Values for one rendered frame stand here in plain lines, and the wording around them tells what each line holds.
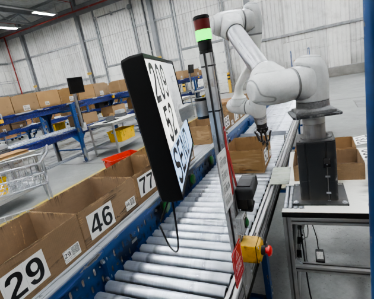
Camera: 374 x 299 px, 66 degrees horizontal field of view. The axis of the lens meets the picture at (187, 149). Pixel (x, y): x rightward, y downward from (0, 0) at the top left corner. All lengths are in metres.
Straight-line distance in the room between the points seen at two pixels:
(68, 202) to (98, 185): 0.19
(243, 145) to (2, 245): 1.80
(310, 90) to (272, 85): 0.19
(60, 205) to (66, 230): 0.37
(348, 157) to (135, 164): 1.41
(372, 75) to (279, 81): 0.73
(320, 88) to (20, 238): 1.49
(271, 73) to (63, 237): 1.11
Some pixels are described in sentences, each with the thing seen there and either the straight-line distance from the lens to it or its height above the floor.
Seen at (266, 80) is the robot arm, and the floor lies 1.41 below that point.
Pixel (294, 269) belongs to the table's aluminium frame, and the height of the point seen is 0.42.
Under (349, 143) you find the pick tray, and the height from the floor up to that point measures 0.79.
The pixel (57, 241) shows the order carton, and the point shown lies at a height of 1.00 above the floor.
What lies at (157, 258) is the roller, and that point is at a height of 0.74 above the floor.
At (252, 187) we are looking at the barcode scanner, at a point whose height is 1.07.
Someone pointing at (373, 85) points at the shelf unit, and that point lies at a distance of 0.72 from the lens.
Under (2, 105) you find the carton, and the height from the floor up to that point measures 1.58.
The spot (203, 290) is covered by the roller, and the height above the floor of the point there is 0.74.
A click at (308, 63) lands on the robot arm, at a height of 1.45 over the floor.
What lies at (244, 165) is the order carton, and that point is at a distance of 2.10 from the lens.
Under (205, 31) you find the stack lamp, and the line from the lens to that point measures 0.95.
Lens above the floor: 1.50
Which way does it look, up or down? 14 degrees down
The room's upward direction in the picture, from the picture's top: 11 degrees counter-clockwise
